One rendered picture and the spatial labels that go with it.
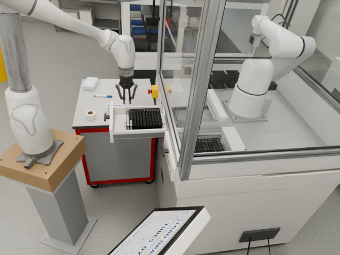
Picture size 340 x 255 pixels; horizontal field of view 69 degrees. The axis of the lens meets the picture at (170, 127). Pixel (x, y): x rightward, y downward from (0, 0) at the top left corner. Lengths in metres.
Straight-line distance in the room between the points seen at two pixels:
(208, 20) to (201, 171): 0.68
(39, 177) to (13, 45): 0.63
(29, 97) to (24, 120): 0.18
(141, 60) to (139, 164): 0.90
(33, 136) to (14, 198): 1.23
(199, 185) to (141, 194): 1.09
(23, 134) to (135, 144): 0.85
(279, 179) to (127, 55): 1.02
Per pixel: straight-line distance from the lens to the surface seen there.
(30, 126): 1.33
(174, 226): 0.83
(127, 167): 2.10
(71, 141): 1.52
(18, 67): 1.41
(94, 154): 1.99
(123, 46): 1.33
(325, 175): 1.61
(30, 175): 1.43
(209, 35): 0.78
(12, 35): 1.36
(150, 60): 2.29
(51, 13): 1.20
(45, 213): 1.85
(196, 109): 0.91
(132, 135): 1.52
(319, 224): 2.60
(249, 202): 1.54
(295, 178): 1.50
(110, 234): 2.12
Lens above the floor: 1.89
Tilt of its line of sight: 40 degrees down
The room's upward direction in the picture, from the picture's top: 6 degrees clockwise
